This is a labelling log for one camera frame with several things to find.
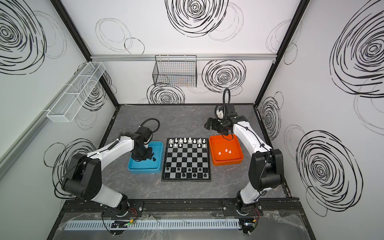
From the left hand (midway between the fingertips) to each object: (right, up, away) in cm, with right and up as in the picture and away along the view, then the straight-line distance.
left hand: (148, 157), depth 88 cm
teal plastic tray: (+4, -5, 0) cm, 6 cm away
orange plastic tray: (+47, +3, +6) cm, 48 cm away
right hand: (+37, +18, -2) cm, 41 cm away
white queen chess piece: (+25, +9, +7) cm, 27 cm away
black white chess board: (+23, -2, +1) cm, 23 cm away
